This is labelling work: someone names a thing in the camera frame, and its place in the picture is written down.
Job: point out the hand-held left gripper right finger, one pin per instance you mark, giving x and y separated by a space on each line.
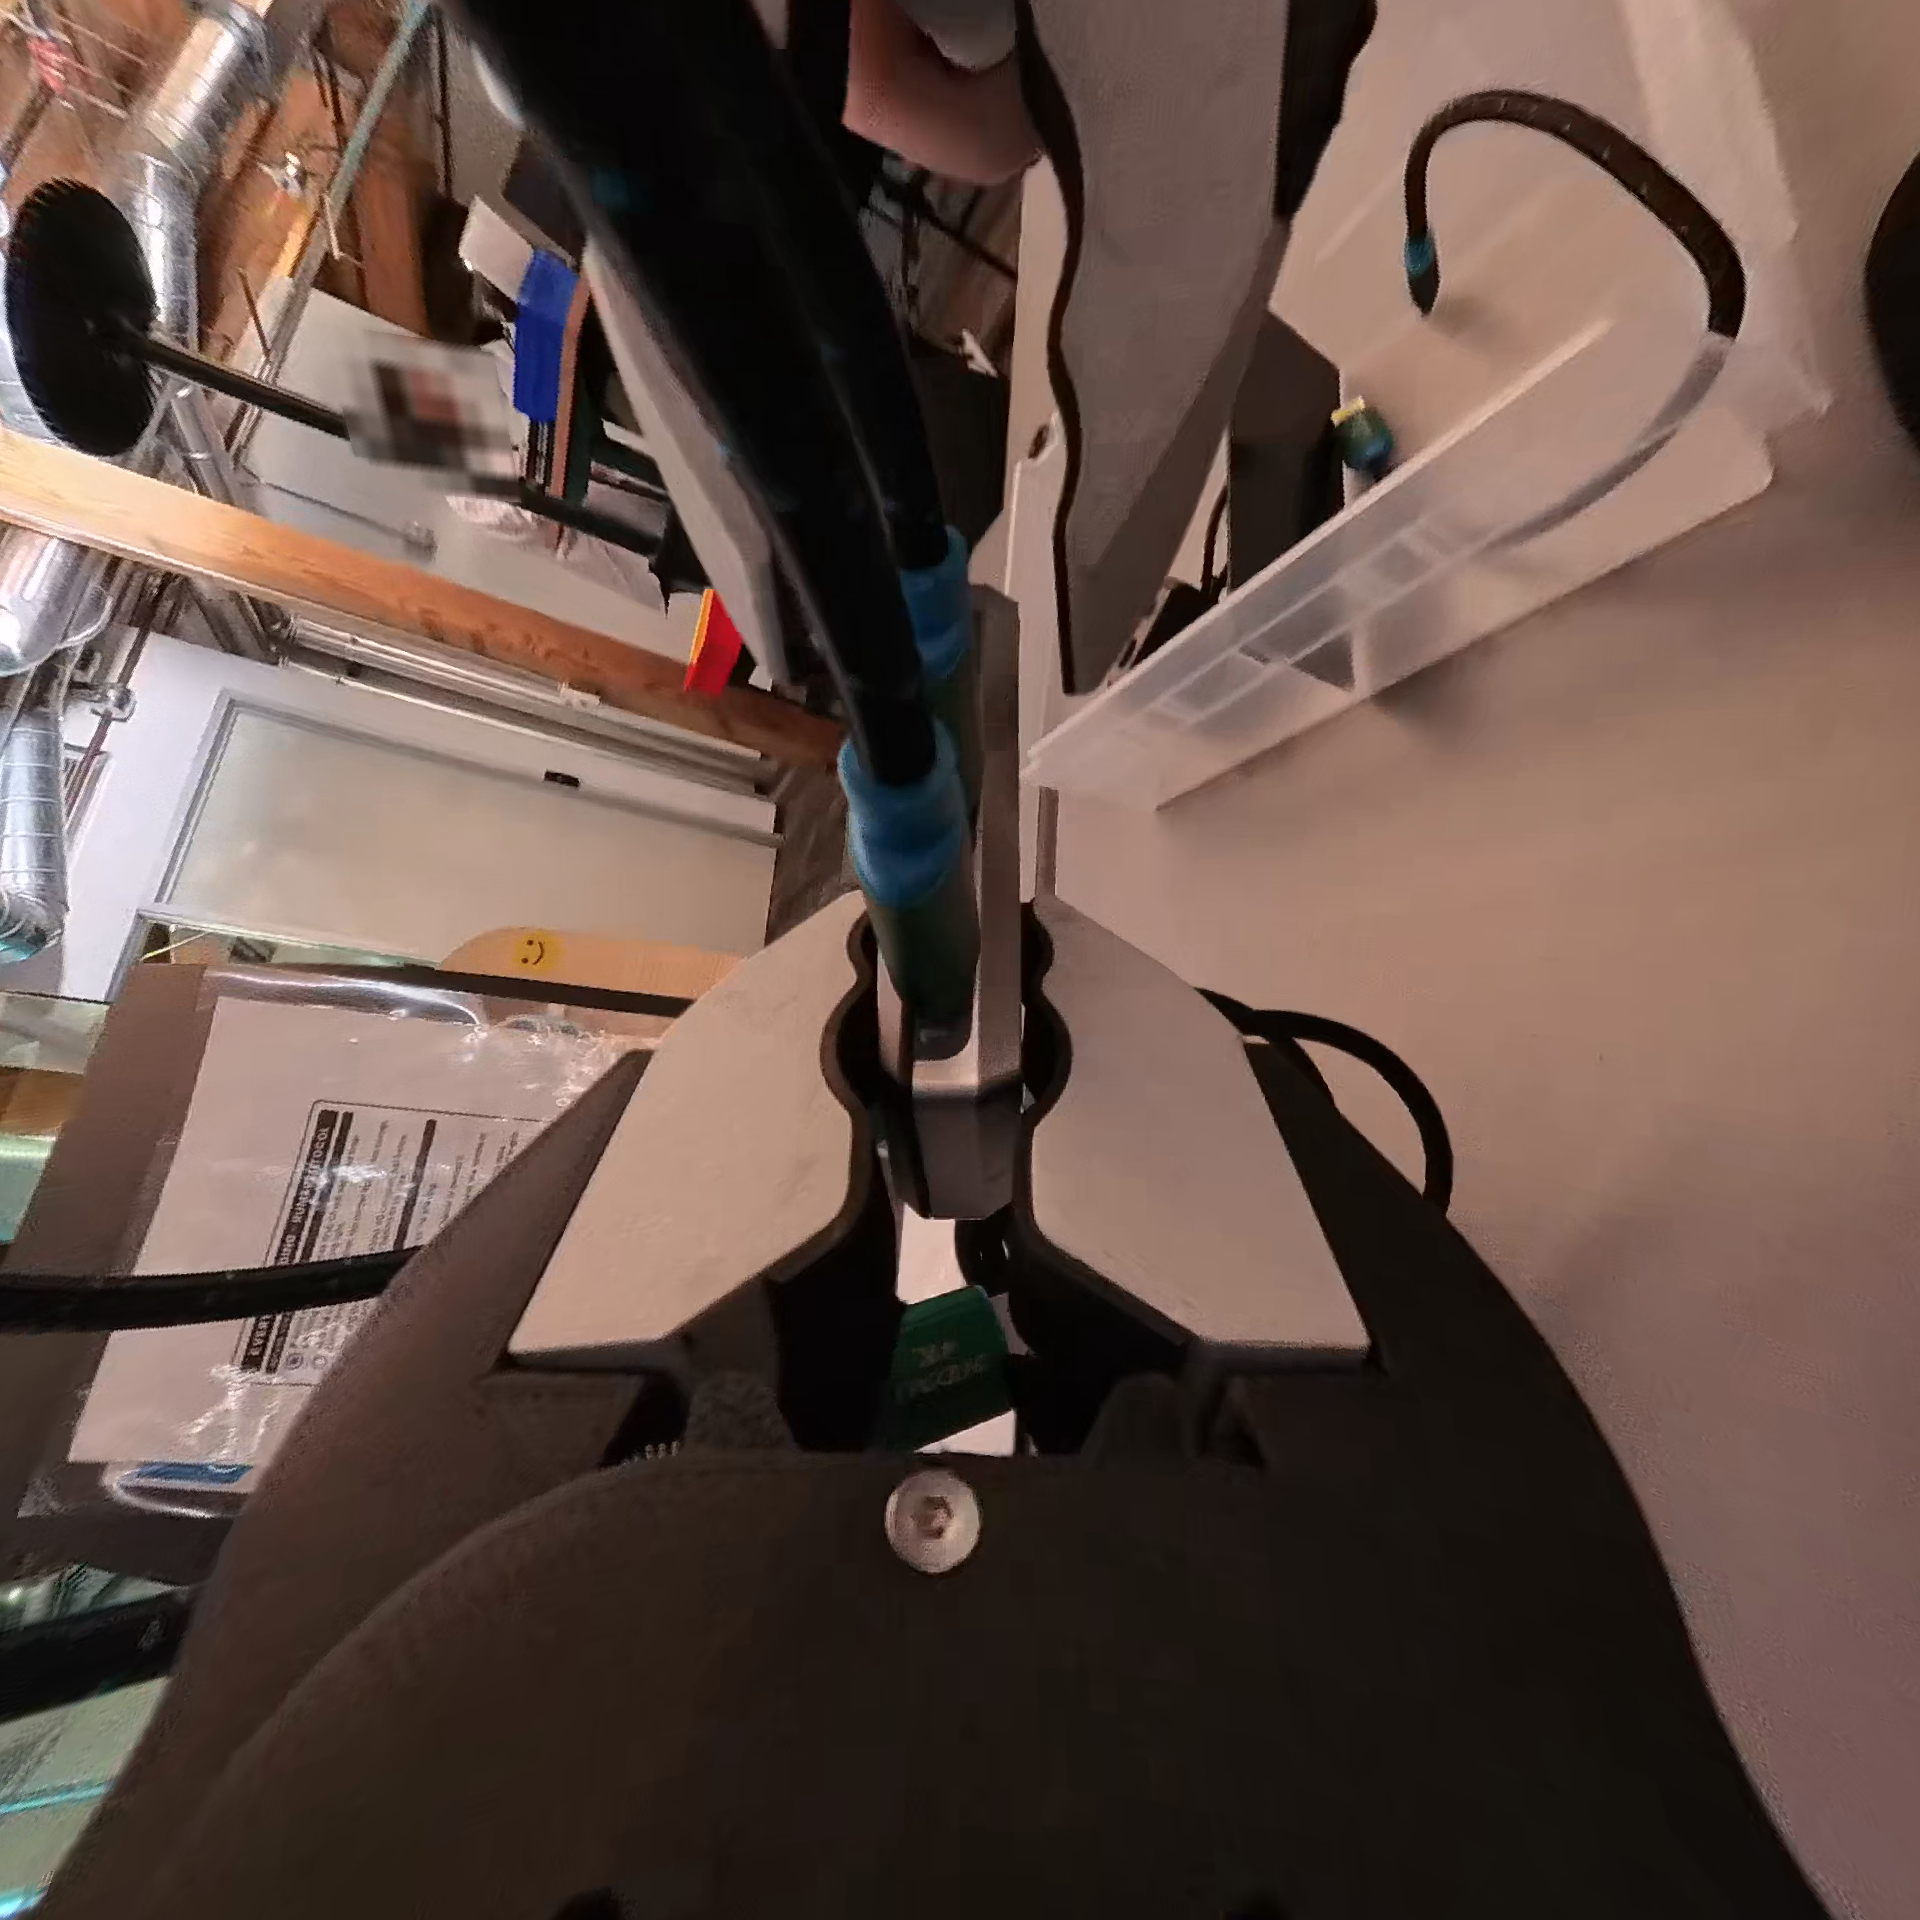
1201 1201

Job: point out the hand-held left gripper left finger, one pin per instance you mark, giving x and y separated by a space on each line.
704 1184

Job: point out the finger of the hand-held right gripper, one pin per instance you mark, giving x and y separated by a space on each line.
704 510
1170 224

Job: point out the black hdmi switch box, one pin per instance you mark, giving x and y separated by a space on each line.
961 1140

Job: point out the clear plastic bin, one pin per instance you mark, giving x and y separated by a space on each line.
1349 628

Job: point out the green hdmi plug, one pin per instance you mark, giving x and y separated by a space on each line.
945 1364

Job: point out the person's right hand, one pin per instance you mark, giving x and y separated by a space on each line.
931 128

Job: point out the red plastic bin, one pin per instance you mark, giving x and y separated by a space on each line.
714 644

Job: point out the blue plastic bin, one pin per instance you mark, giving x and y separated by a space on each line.
546 338

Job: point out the laminated instruction sign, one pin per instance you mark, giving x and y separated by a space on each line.
450 1095

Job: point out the white framed door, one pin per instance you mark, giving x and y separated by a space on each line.
450 839

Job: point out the black floor lamp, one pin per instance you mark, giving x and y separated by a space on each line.
77 315

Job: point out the silver insulated pipes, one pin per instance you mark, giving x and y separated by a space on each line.
38 839

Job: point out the wooden post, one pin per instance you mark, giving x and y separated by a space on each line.
376 600

